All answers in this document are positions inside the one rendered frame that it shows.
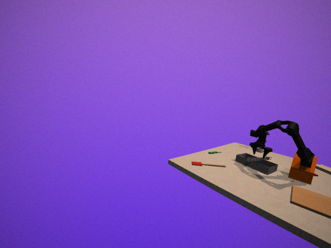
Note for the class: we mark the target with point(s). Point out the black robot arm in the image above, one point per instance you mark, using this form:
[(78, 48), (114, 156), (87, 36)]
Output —
[(304, 153)]

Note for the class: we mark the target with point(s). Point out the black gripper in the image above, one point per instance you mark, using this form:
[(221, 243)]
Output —
[(266, 149)]

